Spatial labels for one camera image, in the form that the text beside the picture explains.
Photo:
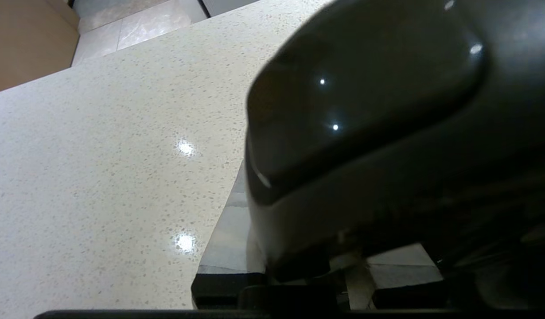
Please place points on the black electric kettle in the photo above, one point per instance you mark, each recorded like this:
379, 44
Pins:
387, 133

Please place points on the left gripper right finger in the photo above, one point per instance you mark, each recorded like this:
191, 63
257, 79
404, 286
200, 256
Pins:
405, 270

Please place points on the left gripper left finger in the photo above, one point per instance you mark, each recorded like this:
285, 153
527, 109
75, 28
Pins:
228, 248

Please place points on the wooden door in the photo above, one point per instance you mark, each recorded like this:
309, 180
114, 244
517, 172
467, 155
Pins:
24, 44

